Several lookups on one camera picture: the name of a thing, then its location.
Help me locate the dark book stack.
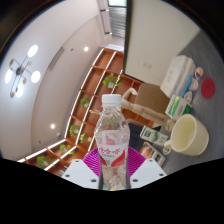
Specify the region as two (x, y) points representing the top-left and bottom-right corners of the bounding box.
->
(139, 141), (167, 168)

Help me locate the brown chair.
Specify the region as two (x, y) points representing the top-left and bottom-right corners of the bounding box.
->
(134, 82), (171, 116)

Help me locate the window with grey blinds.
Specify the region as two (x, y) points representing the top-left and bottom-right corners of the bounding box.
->
(98, 0), (129, 36)

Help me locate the green white box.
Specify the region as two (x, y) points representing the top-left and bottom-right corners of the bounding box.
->
(164, 94), (193, 121)

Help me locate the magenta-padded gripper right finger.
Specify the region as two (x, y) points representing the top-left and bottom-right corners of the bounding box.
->
(125, 146), (168, 190)

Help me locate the clear plastic water bottle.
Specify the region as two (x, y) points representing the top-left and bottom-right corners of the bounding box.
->
(94, 93), (130, 191)

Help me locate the white wall socket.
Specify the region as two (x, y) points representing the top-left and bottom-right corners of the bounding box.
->
(142, 60), (153, 70)

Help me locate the dark blue chair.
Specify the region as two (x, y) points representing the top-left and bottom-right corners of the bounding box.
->
(128, 122), (148, 151)

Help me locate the cream plastic mug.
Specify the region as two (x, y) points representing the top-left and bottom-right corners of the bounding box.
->
(163, 113), (210, 157)

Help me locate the wooden shelf unit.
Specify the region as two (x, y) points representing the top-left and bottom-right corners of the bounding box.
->
(18, 46), (158, 174)

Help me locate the green white drink carton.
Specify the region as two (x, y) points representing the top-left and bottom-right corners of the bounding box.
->
(139, 125), (169, 147)

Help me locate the round bulb ceiling lamp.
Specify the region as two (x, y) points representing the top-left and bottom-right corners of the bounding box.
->
(4, 44), (42, 99)

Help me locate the white paper pack stack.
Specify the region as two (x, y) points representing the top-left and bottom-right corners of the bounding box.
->
(159, 54), (196, 98)

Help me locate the flat round red coaster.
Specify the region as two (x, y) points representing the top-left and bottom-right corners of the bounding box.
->
(200, 76), (216, 100)

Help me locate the wooden artist mannequin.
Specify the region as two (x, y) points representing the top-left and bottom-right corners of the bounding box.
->
(89, 88), (176, 133)

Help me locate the small round printed badge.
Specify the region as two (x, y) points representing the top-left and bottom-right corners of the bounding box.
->
(194, 66), (205, 81)
(162, 144), (172, 156)
(189, 79), (200, 92)
(183, 91), (194, 104)

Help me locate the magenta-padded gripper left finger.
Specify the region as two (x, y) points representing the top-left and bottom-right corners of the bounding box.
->
(61, 146), (101, 190)

